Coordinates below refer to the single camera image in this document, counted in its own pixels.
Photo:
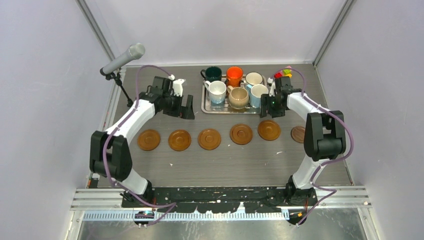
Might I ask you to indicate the white blue mug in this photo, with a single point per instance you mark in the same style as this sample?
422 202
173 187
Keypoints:
217 91

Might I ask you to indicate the orange brown coaster front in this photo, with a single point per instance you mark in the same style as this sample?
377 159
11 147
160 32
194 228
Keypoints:
269 130

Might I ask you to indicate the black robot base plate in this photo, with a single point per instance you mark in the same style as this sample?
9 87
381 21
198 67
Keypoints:
219 200

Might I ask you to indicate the metal tray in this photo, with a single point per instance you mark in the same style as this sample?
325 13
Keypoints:
209 107

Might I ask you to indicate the cream white mug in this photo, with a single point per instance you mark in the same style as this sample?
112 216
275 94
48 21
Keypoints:
253 78

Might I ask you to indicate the orange brown coaster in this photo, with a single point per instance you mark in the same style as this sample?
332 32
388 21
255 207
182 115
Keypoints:
269 130
148 140

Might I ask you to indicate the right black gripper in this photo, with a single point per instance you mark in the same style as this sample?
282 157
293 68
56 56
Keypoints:
265 98

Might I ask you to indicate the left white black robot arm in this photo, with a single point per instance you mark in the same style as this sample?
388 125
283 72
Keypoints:
110 154

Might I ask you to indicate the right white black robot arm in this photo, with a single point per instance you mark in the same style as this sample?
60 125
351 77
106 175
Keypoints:
324 137

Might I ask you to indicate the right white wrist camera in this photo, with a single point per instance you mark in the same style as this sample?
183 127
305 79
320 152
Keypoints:
272 86

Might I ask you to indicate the dark green mug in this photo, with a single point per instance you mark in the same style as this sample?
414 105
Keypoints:
211 74

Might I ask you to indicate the orange mug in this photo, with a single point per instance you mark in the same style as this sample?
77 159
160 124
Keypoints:
234 75

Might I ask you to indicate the dark wooden coaster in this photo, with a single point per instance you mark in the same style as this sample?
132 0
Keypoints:
298 134

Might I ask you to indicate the beige mug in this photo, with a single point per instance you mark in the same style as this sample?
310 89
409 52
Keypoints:
238 97

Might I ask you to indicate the light blue mug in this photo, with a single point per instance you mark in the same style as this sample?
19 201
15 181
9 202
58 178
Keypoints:
255 92

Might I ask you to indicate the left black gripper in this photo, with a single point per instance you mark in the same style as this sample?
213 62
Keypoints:
185 112

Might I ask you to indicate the grey microphone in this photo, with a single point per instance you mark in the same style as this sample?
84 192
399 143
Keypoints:
134 52

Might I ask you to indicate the colourful block puzzle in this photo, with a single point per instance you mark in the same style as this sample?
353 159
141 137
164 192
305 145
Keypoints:
286 72

